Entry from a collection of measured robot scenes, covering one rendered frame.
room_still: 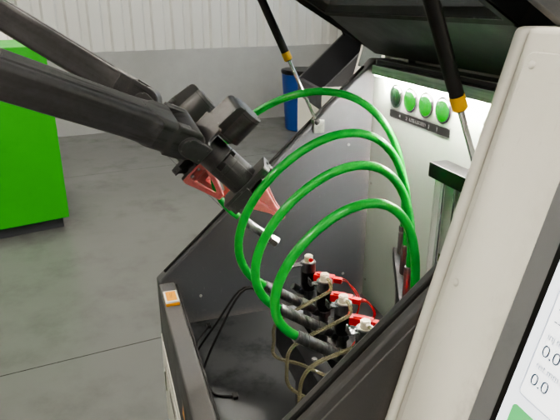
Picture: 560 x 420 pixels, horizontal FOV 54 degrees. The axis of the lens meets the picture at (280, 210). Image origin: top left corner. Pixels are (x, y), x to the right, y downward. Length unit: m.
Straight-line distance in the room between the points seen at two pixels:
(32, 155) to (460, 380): 3.78
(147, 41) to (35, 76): 6.77
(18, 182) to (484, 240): 3.81
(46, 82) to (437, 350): 0.58
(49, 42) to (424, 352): 0.86
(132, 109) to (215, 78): 6.93
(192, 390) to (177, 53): 6.74
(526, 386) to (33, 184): 3.91
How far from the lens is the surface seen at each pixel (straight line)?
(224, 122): 0.91
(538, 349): 0.59
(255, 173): 0.95
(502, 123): 0.67
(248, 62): 7.89
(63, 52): 1.16
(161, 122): 0.84
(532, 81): 0.65
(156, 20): 7.49
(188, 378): 1.03
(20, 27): 1.19
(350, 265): 1.48
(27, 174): 4.24
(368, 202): 0.76
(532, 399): 0.60
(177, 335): 1.15
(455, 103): 0.70
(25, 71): 0.75
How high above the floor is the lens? 1.57
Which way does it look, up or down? 21 degrees down
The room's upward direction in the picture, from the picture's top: straight up
